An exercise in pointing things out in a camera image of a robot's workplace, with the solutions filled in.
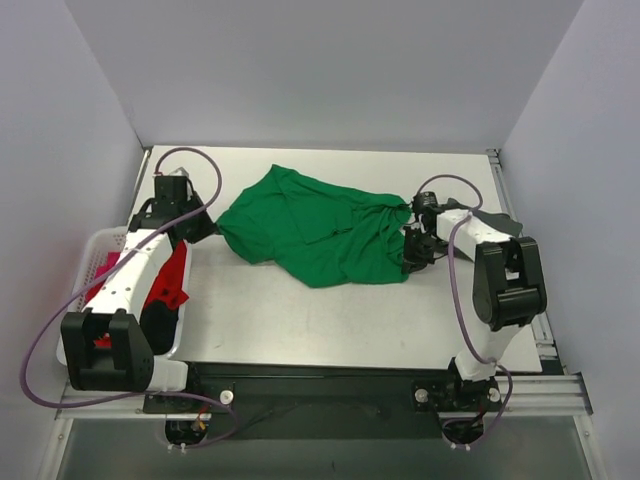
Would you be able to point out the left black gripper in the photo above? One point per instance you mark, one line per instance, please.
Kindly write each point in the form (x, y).
(191, 220)

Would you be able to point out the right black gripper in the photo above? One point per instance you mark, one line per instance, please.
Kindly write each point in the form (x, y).
(413, 248)

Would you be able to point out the green t shirt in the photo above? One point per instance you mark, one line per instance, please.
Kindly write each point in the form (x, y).
(323, 235)

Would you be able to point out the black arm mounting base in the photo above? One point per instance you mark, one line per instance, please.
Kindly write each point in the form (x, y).
(268, 402)

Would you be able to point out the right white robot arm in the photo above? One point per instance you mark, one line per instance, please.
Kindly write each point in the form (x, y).
(508, 289)

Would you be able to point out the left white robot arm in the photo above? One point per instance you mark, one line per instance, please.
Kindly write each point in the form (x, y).
(125, 336)

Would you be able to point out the pink t shirt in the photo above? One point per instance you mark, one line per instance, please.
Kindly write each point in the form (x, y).
(110, 261)

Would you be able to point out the folded dark grey t shirt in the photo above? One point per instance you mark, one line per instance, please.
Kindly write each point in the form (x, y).
(499, 221)

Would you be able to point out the red t shirt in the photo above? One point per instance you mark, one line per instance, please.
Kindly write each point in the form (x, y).
(156, 272)

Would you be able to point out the black t shirt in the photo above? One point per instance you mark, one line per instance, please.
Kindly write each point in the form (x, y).
(158, 323)

